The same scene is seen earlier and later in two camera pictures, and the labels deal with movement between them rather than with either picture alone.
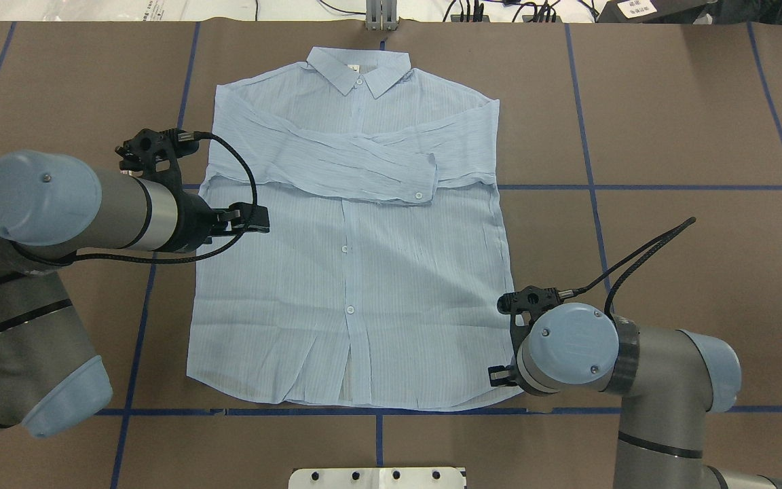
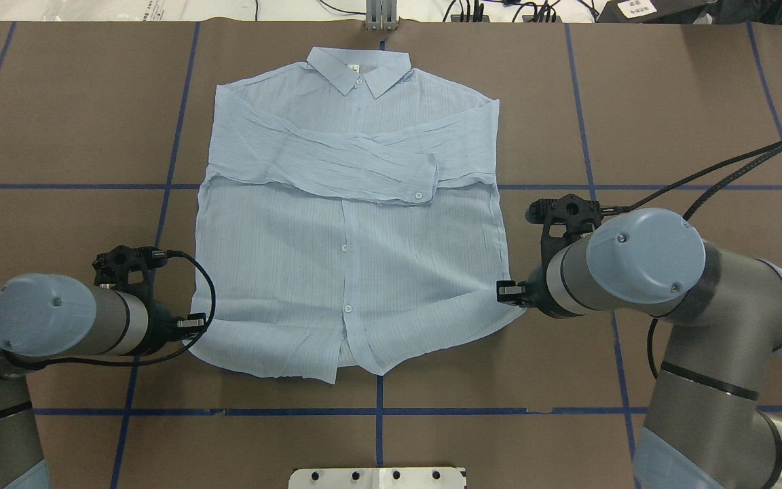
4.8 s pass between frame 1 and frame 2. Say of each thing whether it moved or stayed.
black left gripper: moved
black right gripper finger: moved
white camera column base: stayed
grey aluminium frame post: stayed
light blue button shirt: moved
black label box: stayed
